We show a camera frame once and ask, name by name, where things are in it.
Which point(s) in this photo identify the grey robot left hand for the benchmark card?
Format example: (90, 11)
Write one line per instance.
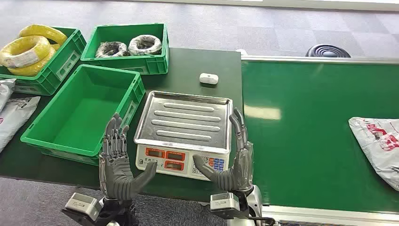
(115, 174)

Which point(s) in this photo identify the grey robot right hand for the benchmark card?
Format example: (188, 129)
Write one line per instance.
(241, 168)

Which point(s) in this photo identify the grey package with red print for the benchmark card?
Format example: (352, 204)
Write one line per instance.
(377, 149)

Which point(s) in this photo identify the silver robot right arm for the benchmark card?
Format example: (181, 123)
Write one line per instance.
(256, 199)

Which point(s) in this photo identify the empty green plastic crate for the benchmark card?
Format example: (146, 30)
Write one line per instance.
(81, 118)

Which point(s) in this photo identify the electronic scale with steel tray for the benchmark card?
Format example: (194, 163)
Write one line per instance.
(187, 121)

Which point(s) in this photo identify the small white plastic case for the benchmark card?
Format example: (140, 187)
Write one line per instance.
(209, 78)

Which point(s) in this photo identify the green crate with black coils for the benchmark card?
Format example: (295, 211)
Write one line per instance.
(137, 64)

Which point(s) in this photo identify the grey mailer bag with label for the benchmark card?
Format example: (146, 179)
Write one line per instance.
(14, 118)

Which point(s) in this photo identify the green crate with yellow coils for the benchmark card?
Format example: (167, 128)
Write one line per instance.
(59, 67)

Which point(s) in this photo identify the grey plastic mailer bag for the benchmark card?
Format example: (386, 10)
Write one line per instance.
(4, 92)

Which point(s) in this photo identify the black ribbed round object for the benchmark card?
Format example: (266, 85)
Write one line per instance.
(327, 51)

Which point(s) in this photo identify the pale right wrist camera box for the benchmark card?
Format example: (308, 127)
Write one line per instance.
(223, 202)

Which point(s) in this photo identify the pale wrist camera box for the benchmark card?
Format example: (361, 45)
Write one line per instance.
(223, 202)
(82, 204)

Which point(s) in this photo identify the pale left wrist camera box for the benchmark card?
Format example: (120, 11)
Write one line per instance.
(82, 204)

